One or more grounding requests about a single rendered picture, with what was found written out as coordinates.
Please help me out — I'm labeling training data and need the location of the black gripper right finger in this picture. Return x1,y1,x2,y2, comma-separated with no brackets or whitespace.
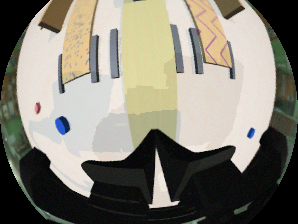
154,129,237,202

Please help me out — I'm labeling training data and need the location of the blue disc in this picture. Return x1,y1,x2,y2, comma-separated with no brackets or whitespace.
246,128,255,139
56,116,69,135

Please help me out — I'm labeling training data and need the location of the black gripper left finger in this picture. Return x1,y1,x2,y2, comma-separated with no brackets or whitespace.
81,129,157,205

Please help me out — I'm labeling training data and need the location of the pale yellow strip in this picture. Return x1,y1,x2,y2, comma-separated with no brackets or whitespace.
121,0,178,149

